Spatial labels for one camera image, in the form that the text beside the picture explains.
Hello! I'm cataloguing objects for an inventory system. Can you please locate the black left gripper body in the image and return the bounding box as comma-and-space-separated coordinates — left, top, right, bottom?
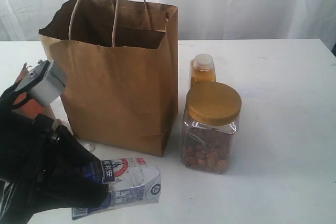
1, 113, 108, 223

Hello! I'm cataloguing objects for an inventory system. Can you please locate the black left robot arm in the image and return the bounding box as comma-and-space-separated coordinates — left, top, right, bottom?
1, 86, 108, 223

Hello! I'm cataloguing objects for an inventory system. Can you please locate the large brown paper bag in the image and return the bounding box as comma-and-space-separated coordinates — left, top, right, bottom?
39, 0, 178, 156

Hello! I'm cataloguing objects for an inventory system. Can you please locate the white crumpled pellet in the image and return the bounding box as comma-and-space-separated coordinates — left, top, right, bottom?
82, 143, 95, 153

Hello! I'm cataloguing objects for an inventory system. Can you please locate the small brown paper pouch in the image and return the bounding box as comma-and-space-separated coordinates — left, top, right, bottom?
15, 63, 56, 119

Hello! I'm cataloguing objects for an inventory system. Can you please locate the clear nut jar gold lid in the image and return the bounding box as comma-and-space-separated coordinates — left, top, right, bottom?
181, 82, 242, 174

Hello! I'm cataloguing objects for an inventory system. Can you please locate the yellow juice bottle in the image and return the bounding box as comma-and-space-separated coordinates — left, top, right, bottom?
190, 54, 216, 88

